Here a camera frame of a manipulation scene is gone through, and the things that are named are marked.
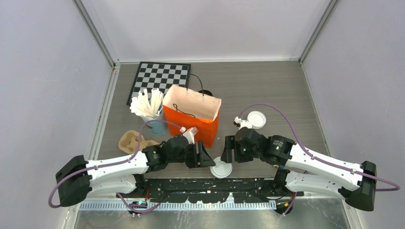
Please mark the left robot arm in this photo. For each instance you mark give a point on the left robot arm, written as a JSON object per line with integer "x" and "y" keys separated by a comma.
{"x": 79, "y": 178}

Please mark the black paper cup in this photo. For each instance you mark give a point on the black paper cup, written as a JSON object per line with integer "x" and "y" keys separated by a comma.
{"x": 206, "y": 92}

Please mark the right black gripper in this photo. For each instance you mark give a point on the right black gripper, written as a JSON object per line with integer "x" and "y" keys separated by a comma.
{"x": 230, "y": 142}

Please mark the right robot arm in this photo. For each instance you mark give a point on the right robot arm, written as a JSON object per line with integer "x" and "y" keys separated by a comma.
{"x": 304, "y": 170}

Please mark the white sip lid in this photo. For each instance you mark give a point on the white sip lid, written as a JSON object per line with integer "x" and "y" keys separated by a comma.
{"x": 221, "y": 169}

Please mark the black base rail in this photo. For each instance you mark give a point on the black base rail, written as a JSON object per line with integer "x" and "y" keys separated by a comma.
{"x": 208, "y": 190}

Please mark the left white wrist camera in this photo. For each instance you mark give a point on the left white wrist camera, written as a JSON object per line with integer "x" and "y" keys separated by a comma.
{"x": 189, "y": 134}

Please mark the white cup lid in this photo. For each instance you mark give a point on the white cup lid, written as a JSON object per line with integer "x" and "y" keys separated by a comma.
{"x": 257, "y": 119}

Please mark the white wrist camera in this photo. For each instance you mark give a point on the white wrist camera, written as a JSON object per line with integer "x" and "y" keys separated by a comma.
{"x": 240, "y": 123}
{"x": 189, "y": 134}

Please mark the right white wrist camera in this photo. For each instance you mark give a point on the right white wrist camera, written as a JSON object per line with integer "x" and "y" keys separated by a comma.
{"x": 240, "y": 123}

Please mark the light blue cup holder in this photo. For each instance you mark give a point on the light blue cup holder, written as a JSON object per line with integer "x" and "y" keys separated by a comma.
{"x": 156, "y": 128}

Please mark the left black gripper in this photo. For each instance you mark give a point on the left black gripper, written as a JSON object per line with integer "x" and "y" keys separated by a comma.
{"x": 205, "y": 160}

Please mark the black white chessboard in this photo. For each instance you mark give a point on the black white chessboard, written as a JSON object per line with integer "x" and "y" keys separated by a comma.
{"x": 159, "y": 75}

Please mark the orange paper bag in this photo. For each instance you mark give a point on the orange paper bag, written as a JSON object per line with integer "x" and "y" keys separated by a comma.
{"x": 185, "y": 107}

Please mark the tan cardboard cup carrier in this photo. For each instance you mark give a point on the tan cardboard cup carrier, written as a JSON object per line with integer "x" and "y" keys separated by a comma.
{"x": 129, "y": 142}

